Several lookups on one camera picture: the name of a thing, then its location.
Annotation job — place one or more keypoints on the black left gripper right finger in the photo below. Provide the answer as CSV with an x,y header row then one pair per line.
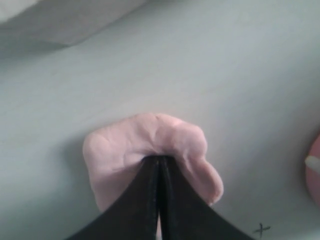
x,y
184,215

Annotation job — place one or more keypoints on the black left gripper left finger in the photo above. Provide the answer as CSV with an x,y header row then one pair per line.
x,y
134,215

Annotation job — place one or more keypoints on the pink putty lump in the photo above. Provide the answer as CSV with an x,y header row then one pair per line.
x,y
113,155

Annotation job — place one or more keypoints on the pink toy cake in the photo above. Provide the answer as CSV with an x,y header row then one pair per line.
x,y
312,171

